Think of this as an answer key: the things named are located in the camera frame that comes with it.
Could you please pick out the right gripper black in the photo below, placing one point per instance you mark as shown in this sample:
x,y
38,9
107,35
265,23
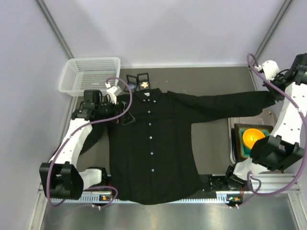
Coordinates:
x,y
277,94

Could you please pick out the orange bowl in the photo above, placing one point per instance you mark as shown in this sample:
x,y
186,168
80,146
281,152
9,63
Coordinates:
x,y
251,136

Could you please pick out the black button shirt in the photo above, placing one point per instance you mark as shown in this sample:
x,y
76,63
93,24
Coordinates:
x,y
151,159

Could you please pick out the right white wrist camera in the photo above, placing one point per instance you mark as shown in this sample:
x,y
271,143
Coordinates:
x,y
269,68

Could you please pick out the metal tray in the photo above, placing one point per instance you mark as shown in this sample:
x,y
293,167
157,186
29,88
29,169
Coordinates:
x,y
267,117

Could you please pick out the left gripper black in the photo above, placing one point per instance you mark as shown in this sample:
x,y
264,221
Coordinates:
x,y
122,109

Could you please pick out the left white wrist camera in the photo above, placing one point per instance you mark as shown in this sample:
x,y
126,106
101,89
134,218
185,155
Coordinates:
x,y
112,92

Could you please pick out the black box gold brooch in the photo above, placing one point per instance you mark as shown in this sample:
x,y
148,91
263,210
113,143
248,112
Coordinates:
x,y
143,81

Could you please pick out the grey slotted cable duct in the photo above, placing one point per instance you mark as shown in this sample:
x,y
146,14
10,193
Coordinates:
x,y
217,198

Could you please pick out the green black mat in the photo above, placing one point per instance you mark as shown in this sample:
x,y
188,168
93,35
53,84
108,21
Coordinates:
x,y
241,151

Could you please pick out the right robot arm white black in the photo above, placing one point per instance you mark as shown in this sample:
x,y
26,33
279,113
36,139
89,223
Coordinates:
x,y
281,148

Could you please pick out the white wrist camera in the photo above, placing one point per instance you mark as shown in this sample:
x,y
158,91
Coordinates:
x,y
269,68
112,92

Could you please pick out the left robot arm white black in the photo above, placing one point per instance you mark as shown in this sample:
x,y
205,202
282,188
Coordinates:
x,y
59,177

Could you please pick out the white perforated plastic basket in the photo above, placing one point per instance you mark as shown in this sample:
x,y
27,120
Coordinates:
x,y
89,73

